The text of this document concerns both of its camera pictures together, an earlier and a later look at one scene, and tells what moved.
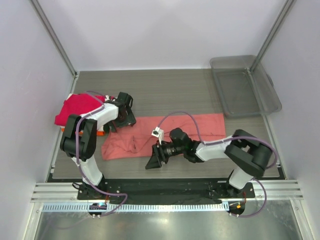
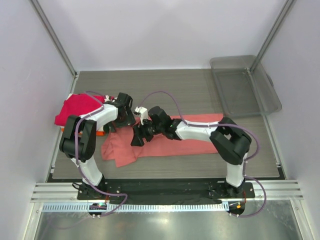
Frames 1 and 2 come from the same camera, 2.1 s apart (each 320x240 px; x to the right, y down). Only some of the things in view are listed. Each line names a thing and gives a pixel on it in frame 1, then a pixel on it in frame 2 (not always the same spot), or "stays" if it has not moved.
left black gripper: x=129 y=120 stays
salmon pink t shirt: x=137 y=140 stays
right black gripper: x=157 y=155 to x=139 y=133
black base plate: x=163 y=191 stays
